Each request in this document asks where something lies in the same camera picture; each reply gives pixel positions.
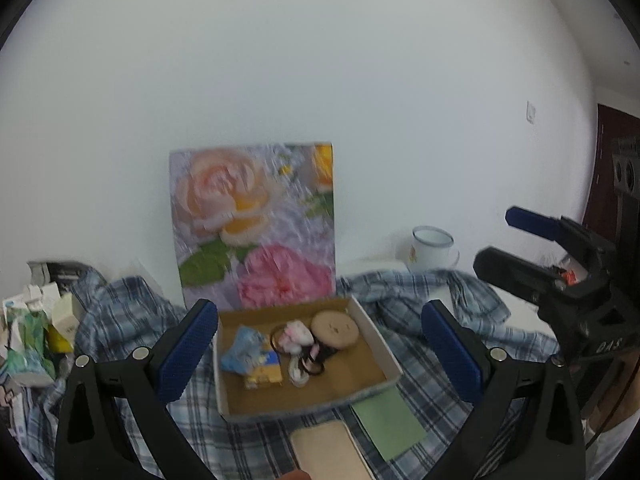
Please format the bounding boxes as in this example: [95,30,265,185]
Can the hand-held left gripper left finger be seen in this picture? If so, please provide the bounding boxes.
[54,298,220,480]

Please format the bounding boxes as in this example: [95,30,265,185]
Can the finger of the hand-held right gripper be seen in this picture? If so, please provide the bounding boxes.
[473,246,568,313]
[505,206,603,271]

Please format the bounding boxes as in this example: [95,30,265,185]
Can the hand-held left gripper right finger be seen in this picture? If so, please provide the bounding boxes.
[421,300,587,480]

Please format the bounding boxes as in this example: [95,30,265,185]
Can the light blue soft packet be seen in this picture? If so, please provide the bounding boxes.
[220,326,268,376]

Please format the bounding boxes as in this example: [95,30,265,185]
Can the pink plush hair tie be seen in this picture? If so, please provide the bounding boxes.
[280,321,315,356]

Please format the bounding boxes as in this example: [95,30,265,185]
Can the shallow cardboard box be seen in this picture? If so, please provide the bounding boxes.
[212,295,404,422]

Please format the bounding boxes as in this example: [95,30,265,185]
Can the beige round bear-face pad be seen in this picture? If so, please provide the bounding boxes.
[310,311,360,350]

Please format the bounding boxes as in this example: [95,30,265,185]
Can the blue plaid blanket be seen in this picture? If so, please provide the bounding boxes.
[10,267,561,480]

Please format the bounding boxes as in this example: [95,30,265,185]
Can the small yellow blue box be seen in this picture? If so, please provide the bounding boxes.
[244,352,283,390]

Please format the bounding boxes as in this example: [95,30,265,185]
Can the white enamel mug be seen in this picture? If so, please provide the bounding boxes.
[406,226,460,273]

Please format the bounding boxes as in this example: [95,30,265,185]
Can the dark brown door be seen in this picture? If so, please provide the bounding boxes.
[582,104,640,241]

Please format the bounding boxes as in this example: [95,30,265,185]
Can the green paper sheet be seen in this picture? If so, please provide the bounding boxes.
[350,389,427,462]

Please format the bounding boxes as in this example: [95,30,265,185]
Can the small cream carton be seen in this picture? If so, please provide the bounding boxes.
[52,292,83,343]

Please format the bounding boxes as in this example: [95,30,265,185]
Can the flower painting canvas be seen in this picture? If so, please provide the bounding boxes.
[169,142,337,311]

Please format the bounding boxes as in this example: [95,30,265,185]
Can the black white printed bag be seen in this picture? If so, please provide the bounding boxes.
[27,260,87,293]

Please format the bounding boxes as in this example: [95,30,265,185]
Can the beige card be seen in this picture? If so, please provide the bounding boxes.
[290,420,373,480]

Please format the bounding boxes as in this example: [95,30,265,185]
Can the pile of green white packets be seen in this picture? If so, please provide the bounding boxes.
[0,285,76,388]

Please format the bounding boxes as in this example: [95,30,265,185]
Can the black hair ties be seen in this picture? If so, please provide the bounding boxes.
[270,327,341,376]

